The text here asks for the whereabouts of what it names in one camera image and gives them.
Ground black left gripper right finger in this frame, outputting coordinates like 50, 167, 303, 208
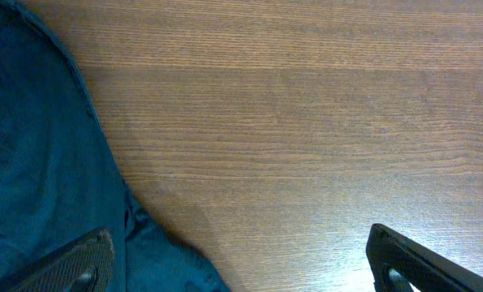
365, 224, 483, 292

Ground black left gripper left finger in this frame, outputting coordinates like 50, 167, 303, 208
0, 228, 115, 292

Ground navy blue garment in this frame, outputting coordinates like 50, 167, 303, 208
0, 1, 226, 291

